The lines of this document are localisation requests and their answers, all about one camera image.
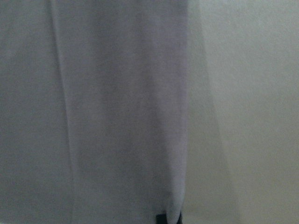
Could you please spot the dark brown t-shirt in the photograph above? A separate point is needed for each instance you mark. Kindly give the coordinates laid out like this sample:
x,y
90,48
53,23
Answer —
x,y
93,111

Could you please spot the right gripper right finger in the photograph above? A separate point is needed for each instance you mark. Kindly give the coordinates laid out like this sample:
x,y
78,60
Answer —
x,y
179,221

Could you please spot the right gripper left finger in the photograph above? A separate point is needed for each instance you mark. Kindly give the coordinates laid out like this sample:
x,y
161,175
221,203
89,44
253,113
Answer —
x,y
161,219

